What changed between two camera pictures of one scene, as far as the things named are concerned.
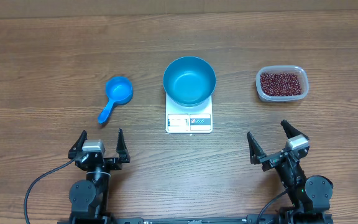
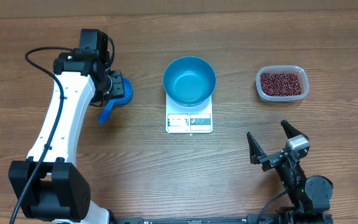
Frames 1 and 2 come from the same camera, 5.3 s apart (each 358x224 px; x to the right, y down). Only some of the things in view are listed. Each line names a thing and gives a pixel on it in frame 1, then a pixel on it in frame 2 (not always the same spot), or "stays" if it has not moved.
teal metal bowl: x=189 y=81 stays
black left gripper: x=115 y=163 → x=119 y=89
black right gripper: x=257 y=155 stays
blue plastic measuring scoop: x=119 y=90 stays
